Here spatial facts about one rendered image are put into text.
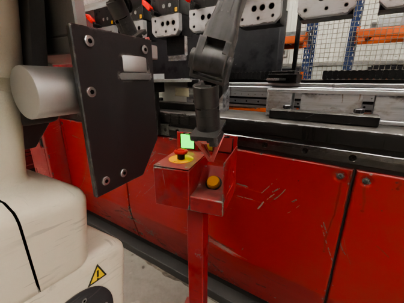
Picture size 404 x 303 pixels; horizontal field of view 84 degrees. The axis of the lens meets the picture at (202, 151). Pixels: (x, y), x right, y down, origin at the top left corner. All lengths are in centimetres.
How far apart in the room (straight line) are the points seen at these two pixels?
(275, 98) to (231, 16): 43
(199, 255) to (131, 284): 66
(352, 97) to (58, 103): 76
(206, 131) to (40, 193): 36
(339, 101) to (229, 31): 47
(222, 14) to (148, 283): 123
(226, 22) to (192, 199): 42
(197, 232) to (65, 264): 50
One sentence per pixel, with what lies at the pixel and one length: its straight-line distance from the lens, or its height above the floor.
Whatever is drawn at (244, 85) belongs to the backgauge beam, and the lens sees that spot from 117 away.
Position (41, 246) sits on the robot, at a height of 85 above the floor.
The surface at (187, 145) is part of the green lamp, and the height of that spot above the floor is 80.
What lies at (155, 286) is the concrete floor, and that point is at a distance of 136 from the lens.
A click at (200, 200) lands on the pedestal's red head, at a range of 61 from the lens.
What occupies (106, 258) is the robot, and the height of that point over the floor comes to 79.
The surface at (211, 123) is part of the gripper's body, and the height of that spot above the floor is 90.
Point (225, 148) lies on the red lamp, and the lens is 69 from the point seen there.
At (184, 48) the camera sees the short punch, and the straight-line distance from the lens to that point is 106.
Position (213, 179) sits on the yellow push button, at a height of 73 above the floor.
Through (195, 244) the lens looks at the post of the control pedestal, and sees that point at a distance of 77.
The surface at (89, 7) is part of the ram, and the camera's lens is 150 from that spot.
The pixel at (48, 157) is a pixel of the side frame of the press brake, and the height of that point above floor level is 53.
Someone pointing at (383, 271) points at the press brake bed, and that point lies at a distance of 89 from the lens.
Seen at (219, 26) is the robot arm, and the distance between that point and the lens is 49.
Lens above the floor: 100
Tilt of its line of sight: 18 degrees down
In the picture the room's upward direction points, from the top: straight up
